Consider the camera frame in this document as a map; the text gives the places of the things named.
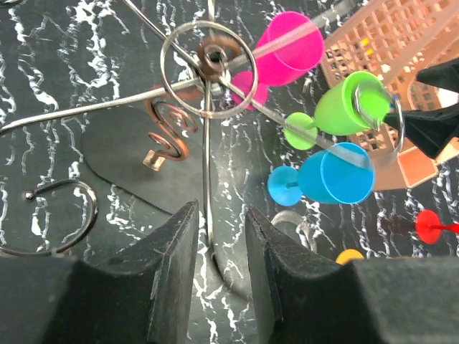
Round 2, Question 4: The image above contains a green wine glass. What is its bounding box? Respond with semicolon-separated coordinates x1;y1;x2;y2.
286;71;390;137

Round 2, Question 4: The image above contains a blue wine glass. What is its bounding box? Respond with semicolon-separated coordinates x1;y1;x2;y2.
268;142;375;206

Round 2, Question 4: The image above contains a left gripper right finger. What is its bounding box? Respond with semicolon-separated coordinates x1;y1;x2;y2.
245;207;458;343

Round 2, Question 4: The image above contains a red wine glass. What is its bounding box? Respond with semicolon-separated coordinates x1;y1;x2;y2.
415;209;458;244

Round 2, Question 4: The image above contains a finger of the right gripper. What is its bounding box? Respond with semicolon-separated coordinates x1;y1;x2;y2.
402;59;458;158

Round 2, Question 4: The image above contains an orange wine glass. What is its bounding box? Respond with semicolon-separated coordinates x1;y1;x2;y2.
336;249;364;264

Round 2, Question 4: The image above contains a pink file organizer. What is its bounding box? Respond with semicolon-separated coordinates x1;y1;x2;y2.
321;1;458;191

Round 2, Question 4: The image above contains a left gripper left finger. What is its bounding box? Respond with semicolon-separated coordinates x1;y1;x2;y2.
1;201;199;343

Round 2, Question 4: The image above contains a magenta wine glass back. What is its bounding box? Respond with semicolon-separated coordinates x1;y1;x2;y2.
254;11;325;105

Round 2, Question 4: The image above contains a metal wine glass rack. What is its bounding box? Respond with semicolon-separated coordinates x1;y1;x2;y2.
0;0;406;302

